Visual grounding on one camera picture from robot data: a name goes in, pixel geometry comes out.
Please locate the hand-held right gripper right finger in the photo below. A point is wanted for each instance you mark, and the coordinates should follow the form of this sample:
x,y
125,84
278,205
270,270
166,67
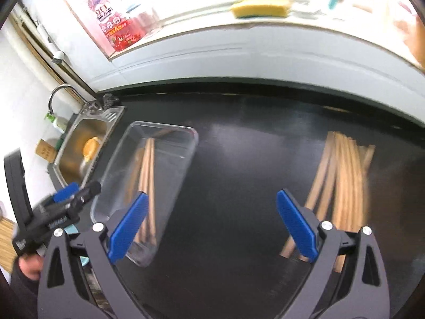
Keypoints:
x,y
297,226

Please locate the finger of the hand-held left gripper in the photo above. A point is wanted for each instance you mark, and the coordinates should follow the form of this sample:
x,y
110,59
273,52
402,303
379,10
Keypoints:
x,y
66,192
84,196

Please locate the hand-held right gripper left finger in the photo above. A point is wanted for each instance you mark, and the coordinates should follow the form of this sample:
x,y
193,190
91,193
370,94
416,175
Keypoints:
x,y
129,229

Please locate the wooden chopsticks bundle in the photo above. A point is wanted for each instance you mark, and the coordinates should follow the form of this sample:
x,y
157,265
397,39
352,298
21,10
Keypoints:
x,y
146,172

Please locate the pile of wooden chopsticks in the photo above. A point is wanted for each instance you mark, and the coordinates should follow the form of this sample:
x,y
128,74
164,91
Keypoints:
x,y
345,179

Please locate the clear plastic container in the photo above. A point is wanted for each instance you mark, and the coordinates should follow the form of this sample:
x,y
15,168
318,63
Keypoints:
x,y
172,159

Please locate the person's left forearm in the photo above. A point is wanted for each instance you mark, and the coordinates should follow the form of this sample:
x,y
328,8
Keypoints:
x,y
21,295

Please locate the person's left hand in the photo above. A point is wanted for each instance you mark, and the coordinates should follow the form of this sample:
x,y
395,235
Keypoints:
x,y
29,267

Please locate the bamboo mat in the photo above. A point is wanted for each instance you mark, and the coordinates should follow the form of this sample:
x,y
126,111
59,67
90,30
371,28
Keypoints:
x,y
6,242

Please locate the small wooden box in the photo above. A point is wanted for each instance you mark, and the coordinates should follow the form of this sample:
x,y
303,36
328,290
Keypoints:
x,y
44,151

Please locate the stainless steel sink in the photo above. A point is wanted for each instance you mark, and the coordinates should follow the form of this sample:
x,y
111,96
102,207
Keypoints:
x,y
73,146

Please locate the orange round object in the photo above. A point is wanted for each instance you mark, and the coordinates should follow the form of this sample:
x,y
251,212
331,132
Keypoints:
x,y
91,146

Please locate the white bottle green pump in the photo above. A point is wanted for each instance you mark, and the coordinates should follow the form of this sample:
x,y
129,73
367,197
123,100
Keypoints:
x,y
58,123

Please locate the chrome faucet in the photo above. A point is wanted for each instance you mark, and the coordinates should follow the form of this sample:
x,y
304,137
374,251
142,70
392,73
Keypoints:
x,y
52,98

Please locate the red label detergent bottle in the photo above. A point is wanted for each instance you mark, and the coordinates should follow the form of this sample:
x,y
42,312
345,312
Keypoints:
x,y
113,23

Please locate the clear jar blue lid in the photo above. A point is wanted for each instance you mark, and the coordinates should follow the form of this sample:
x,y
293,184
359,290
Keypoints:
x,y
141,18

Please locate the brown wooden object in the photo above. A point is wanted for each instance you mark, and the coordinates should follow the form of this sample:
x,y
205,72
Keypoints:
x,y
415,43

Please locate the yellow sponge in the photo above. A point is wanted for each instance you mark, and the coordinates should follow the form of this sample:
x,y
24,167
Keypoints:
x,y
259,8

